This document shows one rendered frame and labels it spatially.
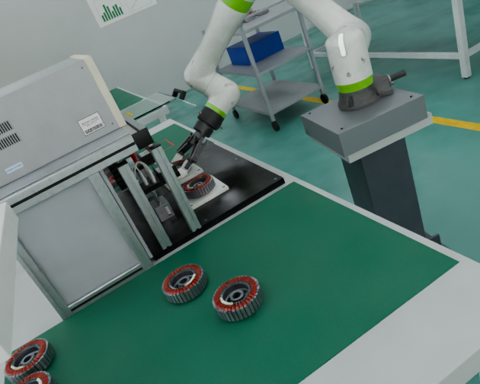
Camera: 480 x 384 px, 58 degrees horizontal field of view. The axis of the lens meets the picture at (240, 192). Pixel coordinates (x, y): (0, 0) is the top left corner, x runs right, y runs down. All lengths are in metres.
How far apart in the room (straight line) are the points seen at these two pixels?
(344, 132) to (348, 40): 0.30
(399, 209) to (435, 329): 0.95
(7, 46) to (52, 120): 5.41
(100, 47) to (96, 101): 5.46
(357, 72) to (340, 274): 0.76
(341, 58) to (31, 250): 1.08
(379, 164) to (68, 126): 1.03
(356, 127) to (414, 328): 0.75
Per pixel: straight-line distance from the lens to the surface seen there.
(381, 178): 1.64
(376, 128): 1.46
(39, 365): 1.18
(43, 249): 1.23
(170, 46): 6.94
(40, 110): 1.27
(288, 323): 0.92
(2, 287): 0.52
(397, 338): 0.84
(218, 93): 1.68
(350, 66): 1.51
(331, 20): 1.66
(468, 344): 0.82
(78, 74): 1.26
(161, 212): 1.43
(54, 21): 6.68
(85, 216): 1.21
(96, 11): 6.75
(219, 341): 0.95
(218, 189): 1.45
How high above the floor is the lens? 1.39
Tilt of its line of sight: 26 degrees down
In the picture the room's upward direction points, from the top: 23 degrees counter-clockwise
